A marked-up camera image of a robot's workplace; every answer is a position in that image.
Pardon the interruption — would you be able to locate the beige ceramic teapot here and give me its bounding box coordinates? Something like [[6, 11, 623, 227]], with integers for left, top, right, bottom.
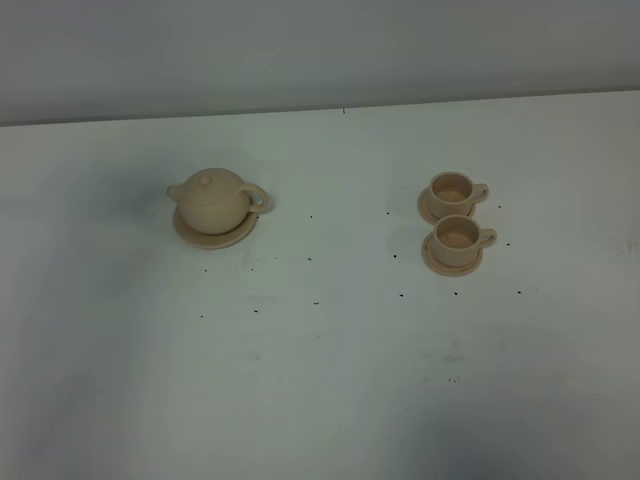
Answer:
[[166, 168, 270, 235]]

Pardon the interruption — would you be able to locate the beige teapot saucer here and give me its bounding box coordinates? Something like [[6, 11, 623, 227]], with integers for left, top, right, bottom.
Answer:
[[172, 208, 258, 250]]

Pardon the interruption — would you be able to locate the near beige cup saucer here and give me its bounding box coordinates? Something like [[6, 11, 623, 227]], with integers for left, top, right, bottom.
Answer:
[[421, 233, 484, 277]]

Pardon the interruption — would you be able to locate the beige cup saucer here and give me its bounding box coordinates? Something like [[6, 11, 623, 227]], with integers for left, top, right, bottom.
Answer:
[[417, 186, 476, 225], [421, 233, 484, 277]]

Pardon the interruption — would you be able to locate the far beige cup saucer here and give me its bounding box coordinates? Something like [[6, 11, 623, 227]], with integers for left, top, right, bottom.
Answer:
[[417, 186, 476, 225]]

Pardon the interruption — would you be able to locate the near beige teacup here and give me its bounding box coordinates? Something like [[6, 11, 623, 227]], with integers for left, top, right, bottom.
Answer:
[[431, 215, 497, 267]]

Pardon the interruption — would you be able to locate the beige teacup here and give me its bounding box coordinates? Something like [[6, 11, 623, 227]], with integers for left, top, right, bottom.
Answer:
[[431, 215, 497, 267], [426, 172, 489, 219]]

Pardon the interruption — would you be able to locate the far beige teacup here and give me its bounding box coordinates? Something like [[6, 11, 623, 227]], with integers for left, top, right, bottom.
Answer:
[[426, 172, 489, 219]]

